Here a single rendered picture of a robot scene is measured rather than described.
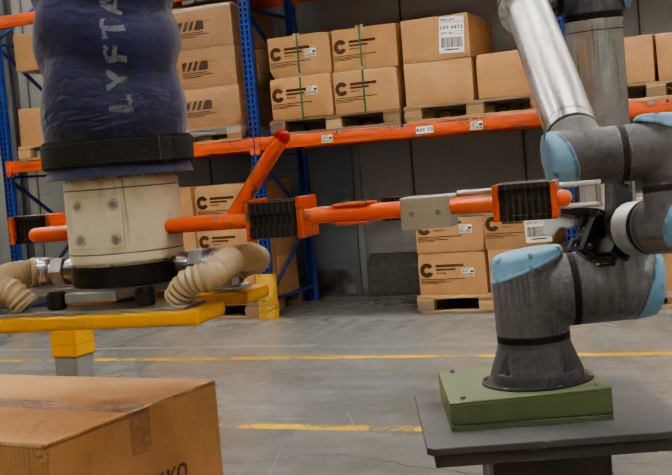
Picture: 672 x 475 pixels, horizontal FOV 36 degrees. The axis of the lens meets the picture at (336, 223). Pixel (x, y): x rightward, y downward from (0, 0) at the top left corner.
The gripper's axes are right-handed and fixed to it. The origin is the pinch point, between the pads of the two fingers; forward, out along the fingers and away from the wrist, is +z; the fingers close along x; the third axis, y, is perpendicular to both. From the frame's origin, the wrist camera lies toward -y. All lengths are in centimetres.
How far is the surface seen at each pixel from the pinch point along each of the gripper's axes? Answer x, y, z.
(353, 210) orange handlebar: -50, 24, -31
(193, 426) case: -50, 60, 1
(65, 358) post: -65, 58, 64
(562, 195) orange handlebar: -30, 13, -48
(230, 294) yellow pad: -56, 40, -11
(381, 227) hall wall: 252, -174, 782
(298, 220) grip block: -56, 28, -28
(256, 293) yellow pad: -52, 38, -10
